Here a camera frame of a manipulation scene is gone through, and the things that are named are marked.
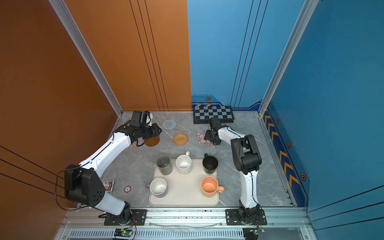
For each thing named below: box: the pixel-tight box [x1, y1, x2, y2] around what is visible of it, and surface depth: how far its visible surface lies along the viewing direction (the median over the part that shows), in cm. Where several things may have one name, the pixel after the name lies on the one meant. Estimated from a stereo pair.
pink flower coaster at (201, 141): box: [196, 130, 213, 147], surface depth 105 cm
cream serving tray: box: [149, 159, 220, 206], surface depth 82 cm
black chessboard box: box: [193, 105, 235, 124], surface depth 118 cm
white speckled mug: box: [175, 151, 192, 175], surface depth 87 cm
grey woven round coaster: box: [162, 119, 177, 130], surface depth 114 cm
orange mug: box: [200, 176, 225, 198], surface depth 81 cm
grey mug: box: [156, 154, 173, 176], surface depth 84 cm
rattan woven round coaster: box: [173, 133, 189, 146], surface depth 107 cm
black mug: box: [202, 153, 219, 174], surface depth 85 cm
